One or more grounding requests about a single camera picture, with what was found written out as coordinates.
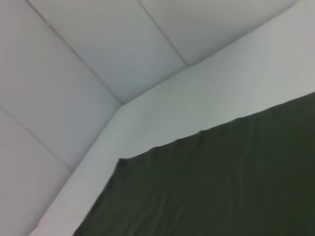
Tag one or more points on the dark green FREE! t-shirt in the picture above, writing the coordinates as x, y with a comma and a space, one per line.
209, 184

